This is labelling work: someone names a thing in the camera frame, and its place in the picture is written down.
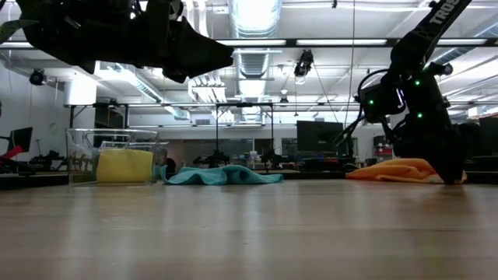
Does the large dark monitor screen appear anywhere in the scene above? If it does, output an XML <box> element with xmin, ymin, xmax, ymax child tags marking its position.
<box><xmin>296</xmin><ymin>120</ymin><xmax>345</xmax><ymax>155</ymax></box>

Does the orange microfiber towel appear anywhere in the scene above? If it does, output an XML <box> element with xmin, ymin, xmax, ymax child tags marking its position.
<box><xmin>345</xmin><ymin>157</ymin><xmax>468</xmax><ymax>184</ymax></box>

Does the thin black gantry frame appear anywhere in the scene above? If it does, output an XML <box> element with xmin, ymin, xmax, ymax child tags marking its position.
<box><xmin>215</xmin><ymin>101</ymin><xmax>275</xmax><ymax>170</ymax></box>

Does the black table frame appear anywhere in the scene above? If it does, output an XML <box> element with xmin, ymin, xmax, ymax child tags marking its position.
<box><xmin>64</xmin><ymin>102</ymin><xmax>130</xmax><ymax>129</ymax></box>

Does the rack with red bins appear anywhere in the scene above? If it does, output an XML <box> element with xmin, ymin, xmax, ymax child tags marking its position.
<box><xmin>372</xmin><ymin>134</ymin><xmax>394</xmax><ymax>158</ymax></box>

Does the red flat bar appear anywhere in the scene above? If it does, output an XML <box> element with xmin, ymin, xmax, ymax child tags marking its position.
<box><xmin>0</xmin><ymin>145</ymin><xmax>23</xmax><ymax>160</ymax></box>

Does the black folded stand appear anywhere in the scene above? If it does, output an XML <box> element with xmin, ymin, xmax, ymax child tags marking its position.
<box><xmin>0</xmin><ymin>156</ymin><xmax>37</xmax><ymax>176</ymax></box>

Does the clear plastic basket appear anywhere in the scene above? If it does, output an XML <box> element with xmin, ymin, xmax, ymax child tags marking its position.
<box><xmin>65</xmin><ymin>128</ymin><xmax>170</xmax><ymax>187</ymax></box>

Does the blue microfiber towel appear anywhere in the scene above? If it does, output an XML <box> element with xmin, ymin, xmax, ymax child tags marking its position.
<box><xmin>157</xmin><ymin>164</ymin><xmax>284</xmax><ymax>186</ymax></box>

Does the black office desk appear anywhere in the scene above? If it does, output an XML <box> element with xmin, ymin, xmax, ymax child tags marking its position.
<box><xmin>465</xmin><ymin>154</ymin><xmax>498</xmax><ymax>172</ymax></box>

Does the small dark monitor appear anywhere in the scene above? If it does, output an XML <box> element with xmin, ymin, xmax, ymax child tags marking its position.
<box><xmin>7</xmin><ymin>127</ymin><xmax>34</xmax><ymax>153</ymax></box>

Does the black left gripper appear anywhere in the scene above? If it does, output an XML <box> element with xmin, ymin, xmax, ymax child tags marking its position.
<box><xmin>69</xmin><ymin>0</ymin><xmax>234</xmax><ymax>84</ymax></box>

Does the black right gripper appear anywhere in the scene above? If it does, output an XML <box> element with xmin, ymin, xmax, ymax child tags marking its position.
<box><xmin>392</xmin><ymin>112</ymin><xmax>482</xmax><ymax>185</ymax></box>

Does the yellow microfiber towel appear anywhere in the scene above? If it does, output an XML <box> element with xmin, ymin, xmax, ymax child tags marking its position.
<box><xmin>96</xmin><ymin>149</ymin><xmax>155</xmax><ymax>184</ymax></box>

